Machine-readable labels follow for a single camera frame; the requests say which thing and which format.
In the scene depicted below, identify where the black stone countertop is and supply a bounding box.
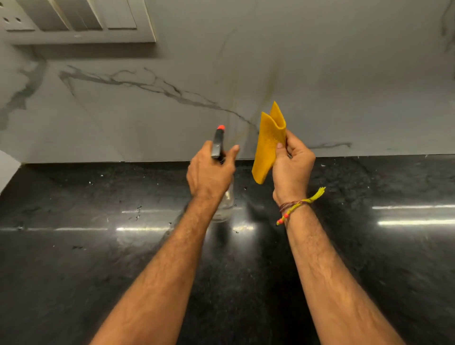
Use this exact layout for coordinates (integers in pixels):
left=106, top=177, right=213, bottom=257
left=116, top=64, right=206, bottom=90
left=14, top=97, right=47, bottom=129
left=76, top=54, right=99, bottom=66
left=0, top=154, right=455, bottom=345

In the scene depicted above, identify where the person's left hand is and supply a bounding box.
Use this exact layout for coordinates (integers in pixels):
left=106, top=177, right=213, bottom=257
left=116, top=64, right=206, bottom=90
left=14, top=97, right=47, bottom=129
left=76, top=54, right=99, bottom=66
left=186, top=140, right=241, bottom=202

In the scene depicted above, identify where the person's right forearm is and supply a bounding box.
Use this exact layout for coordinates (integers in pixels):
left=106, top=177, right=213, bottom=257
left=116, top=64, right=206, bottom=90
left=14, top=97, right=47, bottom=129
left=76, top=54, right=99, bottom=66
left=284, top=203, right=406, bottom=345

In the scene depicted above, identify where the person's left forearm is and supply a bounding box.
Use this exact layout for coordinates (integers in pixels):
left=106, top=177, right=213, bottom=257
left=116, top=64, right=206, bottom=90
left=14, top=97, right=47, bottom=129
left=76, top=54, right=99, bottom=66
left=91, top=194, right=223, bottom=345

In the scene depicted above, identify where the yellow thread wristband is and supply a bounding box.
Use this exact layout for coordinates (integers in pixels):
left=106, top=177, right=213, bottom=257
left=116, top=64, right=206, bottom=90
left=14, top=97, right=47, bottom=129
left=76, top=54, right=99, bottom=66
left=275, top=187, right=327, bottom=227

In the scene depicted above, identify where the yellow cleaning cloth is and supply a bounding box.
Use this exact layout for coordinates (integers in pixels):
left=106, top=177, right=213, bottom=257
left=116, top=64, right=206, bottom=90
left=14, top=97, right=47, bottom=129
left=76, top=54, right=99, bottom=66
left=251, top=101, right=288, bottom=185

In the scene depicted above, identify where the clear spray bottle black trigger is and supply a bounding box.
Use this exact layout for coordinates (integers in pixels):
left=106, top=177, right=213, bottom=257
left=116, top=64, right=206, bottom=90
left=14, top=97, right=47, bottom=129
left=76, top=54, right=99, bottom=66
left=210, top=125, right=236, bottom=224

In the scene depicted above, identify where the person's right hand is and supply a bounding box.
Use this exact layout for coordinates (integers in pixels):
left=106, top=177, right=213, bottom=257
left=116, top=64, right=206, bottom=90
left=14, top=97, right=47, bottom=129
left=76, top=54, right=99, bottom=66
left=271, top=129, right=317, bottom=208

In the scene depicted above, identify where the white wall switch panel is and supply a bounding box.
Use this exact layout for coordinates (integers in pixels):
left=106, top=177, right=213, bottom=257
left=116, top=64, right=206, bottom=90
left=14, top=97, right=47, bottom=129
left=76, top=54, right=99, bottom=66
left=0, top=0, right=157, bottom=45

